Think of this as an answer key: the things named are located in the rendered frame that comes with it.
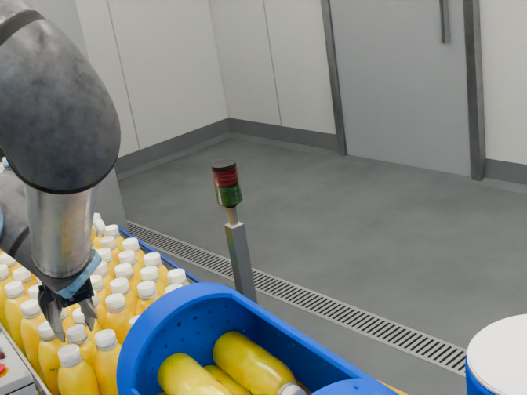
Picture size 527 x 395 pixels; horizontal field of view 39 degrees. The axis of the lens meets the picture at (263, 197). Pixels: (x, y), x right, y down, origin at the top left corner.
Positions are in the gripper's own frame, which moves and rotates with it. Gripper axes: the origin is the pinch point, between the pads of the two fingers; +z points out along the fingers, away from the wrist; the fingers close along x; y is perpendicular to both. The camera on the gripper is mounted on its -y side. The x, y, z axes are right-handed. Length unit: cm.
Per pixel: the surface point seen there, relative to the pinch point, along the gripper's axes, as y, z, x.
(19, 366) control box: 4.0, 0.6, -12.2
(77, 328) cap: 0.1, 0.1, 0.4
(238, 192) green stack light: -17, -8, 50
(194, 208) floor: -301, 110, 167
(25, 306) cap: -17.9, 0.0, -4.7
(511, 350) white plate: 57, 7, 58
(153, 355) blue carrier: 25.2, -2.9, 5.8
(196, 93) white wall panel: -432, 65, 249
